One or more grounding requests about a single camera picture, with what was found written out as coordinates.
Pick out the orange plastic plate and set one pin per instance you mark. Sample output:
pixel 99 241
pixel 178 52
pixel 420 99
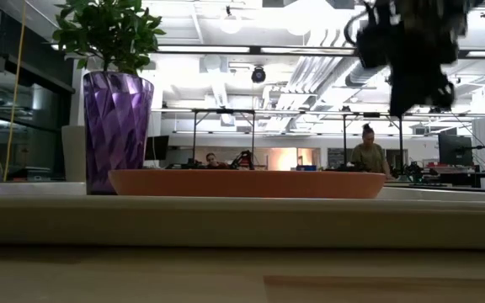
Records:
pixel 246 184

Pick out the purple faceted plastic cup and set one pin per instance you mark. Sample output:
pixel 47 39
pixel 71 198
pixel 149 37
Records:
pixel 116 130

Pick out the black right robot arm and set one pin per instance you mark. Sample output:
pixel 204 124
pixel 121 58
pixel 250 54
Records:
pixel 411 29

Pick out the black background robot arm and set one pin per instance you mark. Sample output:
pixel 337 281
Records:
pixel 244 161

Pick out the beige plastic tray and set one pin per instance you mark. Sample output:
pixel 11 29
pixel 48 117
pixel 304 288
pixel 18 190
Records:
pixel 242 221

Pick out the large black monitor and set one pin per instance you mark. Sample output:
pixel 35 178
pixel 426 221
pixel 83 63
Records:
pixel 455 149

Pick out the person standing at station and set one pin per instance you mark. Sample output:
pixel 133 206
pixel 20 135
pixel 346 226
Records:
pixel 369 155

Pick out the person seated behind desk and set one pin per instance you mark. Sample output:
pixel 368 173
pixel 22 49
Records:
pixel 214 162

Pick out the small black monitor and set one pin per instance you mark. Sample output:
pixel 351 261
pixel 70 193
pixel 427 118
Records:
pixel 157 147

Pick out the green leafy plant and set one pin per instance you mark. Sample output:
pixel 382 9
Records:
pixel 108 33

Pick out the white tall planter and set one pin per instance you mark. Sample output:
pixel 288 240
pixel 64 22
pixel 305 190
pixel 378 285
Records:
pixel 74 153

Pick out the black station frame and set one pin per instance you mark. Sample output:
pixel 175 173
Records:
pixel 401 143
pixel 223 112

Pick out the black round ceiling camera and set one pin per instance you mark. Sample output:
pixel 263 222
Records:
pixel 258 75

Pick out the black rig frame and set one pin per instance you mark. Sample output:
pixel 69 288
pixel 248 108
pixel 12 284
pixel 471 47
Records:
pixel 259 50

